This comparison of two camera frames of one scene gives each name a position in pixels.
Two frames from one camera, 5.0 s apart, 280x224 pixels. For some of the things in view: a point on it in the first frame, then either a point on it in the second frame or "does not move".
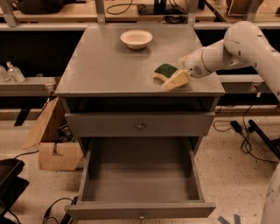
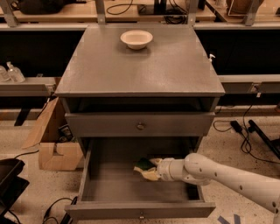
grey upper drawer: [137, 124] does not move
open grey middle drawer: [140, 178] does not move
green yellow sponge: [164, 71] to [144, 164]
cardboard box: [57, 148] does not move
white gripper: [193, 64] to [163, 169]
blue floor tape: [223, 220] does not move
